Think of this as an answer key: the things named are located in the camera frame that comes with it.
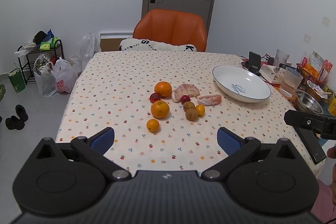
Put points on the large orange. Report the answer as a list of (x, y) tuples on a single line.
[(163, 88), (160, 109)]

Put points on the black phone stand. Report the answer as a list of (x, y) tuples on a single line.
[(253, 63)]

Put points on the clear plastic bag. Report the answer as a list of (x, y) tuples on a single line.
[(88, 47)]

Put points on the stainless steel bowl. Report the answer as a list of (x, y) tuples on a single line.
[(306, 103)]

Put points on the white plastic bag groceries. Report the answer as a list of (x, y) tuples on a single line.
[(42, 69)]

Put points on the white tissue box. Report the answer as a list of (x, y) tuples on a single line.
[(272, 74)]

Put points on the orange wire basket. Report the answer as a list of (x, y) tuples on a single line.
[(308, 76)]

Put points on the floral tablecloth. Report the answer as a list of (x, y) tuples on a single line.
[(114, 90)]

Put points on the white plastic bag red print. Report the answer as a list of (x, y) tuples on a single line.
[(65, 76)]

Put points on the small peeled pomelo segment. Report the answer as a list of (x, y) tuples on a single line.
[(210, 100)]

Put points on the white fluffy cushion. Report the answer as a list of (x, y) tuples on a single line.
[(131, 44)]

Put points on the black shoes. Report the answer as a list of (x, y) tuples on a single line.
[(17, 122)]

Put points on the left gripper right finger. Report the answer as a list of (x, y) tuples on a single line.
[(239, 151)]

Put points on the orange leather chair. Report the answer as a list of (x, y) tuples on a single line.
[(172, 27)]

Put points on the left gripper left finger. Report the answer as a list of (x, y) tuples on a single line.
[(91, 151)]

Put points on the right hand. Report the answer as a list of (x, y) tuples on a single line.
[(331, 152)]

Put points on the large peeled pomelo segment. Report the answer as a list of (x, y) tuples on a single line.
[(184, 90)]

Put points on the red fruit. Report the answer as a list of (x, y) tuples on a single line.
[(185, 98), (154, 97)]

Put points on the small yellow kumquat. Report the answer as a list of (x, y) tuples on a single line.
[(200, 109)]

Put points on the black smartphone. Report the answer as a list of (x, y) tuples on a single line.
[(312, 145)]

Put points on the ribbed drinking glass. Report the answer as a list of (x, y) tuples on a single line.
[(290, 82)]

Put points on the white blue-rimmed plate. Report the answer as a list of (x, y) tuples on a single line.
[(241, 84)]

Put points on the tall clear glass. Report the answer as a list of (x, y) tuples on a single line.
[(280, 58)]

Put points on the small orange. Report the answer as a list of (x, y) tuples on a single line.
[(152, 125)]

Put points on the black metal shelf rack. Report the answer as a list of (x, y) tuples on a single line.
[(26, 59)]

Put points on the green paper bag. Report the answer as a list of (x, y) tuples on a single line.
[(17, 80)]

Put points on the brown kiwi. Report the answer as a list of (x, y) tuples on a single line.
[(192, 114), (188, 105)]

